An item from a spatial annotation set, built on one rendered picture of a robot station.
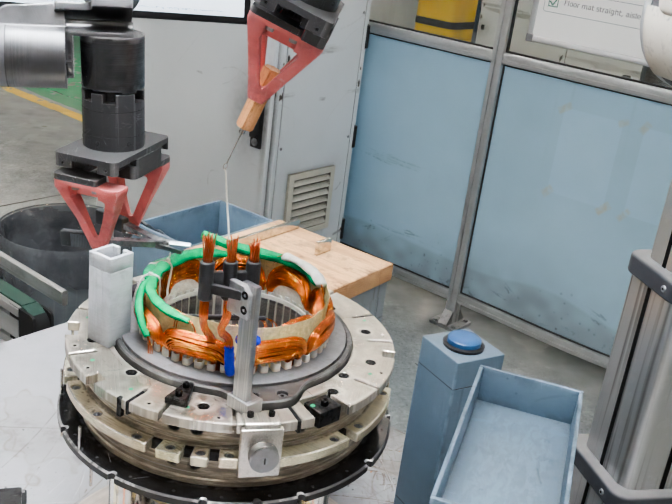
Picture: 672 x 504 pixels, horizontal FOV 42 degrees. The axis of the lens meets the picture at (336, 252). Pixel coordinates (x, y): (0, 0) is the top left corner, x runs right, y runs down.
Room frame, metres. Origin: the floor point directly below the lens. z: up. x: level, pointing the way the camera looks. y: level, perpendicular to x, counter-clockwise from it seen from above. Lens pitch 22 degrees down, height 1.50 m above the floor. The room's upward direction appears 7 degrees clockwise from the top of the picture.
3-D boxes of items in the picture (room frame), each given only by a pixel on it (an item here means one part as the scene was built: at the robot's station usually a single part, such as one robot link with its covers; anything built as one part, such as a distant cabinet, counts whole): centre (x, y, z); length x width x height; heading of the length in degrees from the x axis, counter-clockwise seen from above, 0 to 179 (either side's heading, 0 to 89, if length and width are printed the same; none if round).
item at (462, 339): (0.94, -0.16, 1.04); 0.04 x 0.04 x 0.01
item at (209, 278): (0.65, 0.08, 1.21); 0.04 x 0.04 x 0.03; 59
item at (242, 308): (0.64, 0.07, 1.20); 0.02 x 0.01 x 0.03; 51
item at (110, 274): (0.73, 0.20, 1.14); 0.03 x 0.03 x 0.09; 59
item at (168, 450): (0.63, 0.12, 1.05); 0.02 x 0.02 x 0.01; 80
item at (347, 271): (1.06, 0.06, 1.05); 0.20 x 0.19 x 0.02; 56
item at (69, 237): (0.79, 0.25, 1.17); 0.04 x 0.01 x 0.02; 87
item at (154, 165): (0.83, 0.22, 1.21); 0.07 x 0.07 x 0.09; 74
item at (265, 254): (0.85, 0.07, 1.15); 0.15 x 0.04 x 0.02; 59
